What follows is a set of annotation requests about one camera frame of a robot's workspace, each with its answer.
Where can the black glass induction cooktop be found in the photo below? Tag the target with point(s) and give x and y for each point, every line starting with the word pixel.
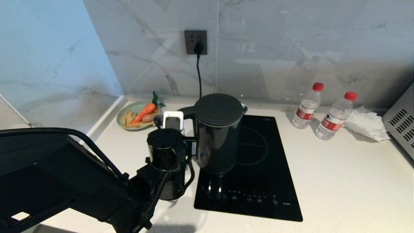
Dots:
pixel 265 187

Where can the silver vented appliance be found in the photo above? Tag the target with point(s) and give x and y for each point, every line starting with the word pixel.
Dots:
pixel 401 126

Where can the orange toy carrot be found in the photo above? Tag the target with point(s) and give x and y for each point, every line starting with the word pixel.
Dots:
pixel 144 113

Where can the black electric kettle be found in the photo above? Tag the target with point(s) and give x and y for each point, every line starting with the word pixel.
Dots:
pixel 216 139

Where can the crumpled white tissue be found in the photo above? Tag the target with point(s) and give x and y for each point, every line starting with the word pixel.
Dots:
pixel 365 124

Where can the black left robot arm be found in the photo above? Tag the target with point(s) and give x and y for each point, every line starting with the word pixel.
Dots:
pixel 64 181

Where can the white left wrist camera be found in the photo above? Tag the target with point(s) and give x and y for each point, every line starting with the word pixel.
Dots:
pixel 173 120

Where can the yellow toy fries pile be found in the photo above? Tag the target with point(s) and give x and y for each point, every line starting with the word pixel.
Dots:
pixel 127 119

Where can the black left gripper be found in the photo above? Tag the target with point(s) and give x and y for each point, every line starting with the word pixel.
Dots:
pixel 191 147

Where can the dark grey wall socket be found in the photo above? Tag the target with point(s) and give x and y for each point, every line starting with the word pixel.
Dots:
pixel 195 38

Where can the green plate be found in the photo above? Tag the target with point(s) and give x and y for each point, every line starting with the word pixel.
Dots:
pixel 126 111

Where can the red-capped water bottle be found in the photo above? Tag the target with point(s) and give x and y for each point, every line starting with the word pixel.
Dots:
pixel 307 110
pixel 334 119

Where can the brown toy egg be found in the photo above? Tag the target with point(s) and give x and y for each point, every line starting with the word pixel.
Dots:
pixel 148 117

